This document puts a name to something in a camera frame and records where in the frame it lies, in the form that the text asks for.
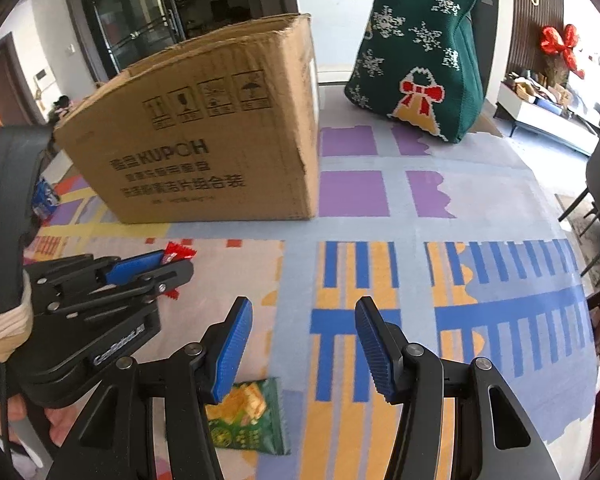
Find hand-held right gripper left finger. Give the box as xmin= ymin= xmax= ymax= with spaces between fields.
xmin=45 ymin=296 xmax=254 ymax=480

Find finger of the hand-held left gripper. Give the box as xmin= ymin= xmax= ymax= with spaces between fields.
xmin=26 ymin=251 xmax=167 ymax=292
xmin=54 ymin=261 xmax=196 ymax=322

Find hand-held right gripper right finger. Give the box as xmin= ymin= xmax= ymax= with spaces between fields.
xmin=355 ymin=296 xmax=556 ymax=480

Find red candy packet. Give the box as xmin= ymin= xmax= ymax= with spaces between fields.
xmin=161 ymin=241 xmax=199 ymax=302

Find green cracker packet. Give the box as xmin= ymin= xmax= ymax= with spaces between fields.
xmin=205 ymin=377 xmax=292 ymax=457

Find brown cardboard box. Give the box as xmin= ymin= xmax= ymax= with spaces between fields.
xmin=53 ymin=12 xmax=322 ymax=226

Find person's left hand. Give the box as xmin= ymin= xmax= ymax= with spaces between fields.
xmin=5 ymin=395 xmax=83 ymax=450

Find blue snack packet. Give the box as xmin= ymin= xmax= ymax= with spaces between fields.
xmin=32 ymin=178 xmax=61 ymax=220

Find colourful patterned tablecloth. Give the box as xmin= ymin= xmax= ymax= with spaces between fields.
xmin=22 ymin=124 xmax=600 ymax=480

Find brown wooden door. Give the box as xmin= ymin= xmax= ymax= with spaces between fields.
xmin=0 ymin=31 xmax=48 ymax=127

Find glass door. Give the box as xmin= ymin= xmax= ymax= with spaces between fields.
xmin=74 ymin=0 xmax=182 ymax=86

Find white low cabinet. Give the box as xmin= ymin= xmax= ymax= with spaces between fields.
xmin=494 ymin=79 xmax=600 ymax=157

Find green knitted snowflake bag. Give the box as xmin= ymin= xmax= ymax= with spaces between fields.
xmin=343 ymin=0 xmax=486 ymax=146

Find red ribbon bow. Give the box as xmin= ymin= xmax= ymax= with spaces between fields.
xmin=539 ymin=23 xmax=587 ymax=80

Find black cable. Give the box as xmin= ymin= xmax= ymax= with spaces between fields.
xmin=0 ymin=360 xmax=31 ymax=461

